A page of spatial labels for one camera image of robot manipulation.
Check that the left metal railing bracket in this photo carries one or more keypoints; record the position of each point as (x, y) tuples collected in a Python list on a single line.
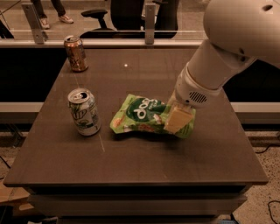
[(38, 33)]

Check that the cardboard piece on floor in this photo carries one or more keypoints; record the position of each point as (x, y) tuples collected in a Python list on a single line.
[(15, 197)]

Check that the black office chair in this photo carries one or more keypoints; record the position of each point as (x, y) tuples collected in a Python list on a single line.
[(129, 22)]

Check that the white green 7up can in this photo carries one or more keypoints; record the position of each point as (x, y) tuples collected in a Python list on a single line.
[(84, 111)]

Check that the copper brown soda can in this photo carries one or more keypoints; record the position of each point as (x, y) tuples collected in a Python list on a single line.
[(75, 53)]

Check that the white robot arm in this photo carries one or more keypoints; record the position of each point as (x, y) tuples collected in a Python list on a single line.
[(238, 32)]

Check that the metal railing bracket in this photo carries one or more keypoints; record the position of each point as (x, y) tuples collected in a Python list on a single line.
[(38, 33), (149, 23)]

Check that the middle metal railing bracket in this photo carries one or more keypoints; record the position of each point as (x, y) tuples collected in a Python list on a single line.
[(149, 23)]

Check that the green rice chip bag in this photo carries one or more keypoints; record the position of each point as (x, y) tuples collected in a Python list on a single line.
[(139, 113)]

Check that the brown table with drawers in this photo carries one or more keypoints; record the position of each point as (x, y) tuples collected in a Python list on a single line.
[(140, 175)]

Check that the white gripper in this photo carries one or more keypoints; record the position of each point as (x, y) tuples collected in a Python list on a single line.
[(189, 91)]

